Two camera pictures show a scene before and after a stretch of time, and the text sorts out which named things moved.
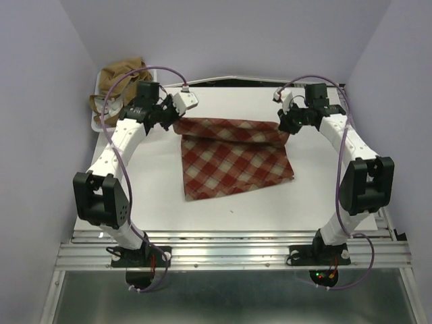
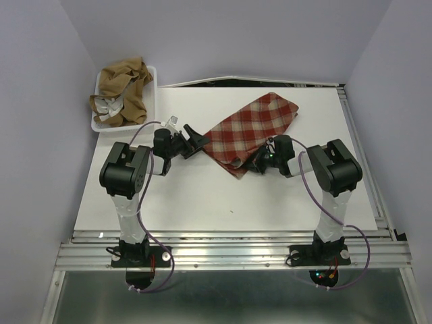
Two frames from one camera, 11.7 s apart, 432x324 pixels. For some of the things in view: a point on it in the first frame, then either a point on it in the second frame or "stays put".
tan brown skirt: [127, 88] stays put
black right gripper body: [295, 117] → [264, 159]
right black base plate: [319, 255] stays put
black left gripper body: [166, 113] → [179, 145]
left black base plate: [144, 256] stays put
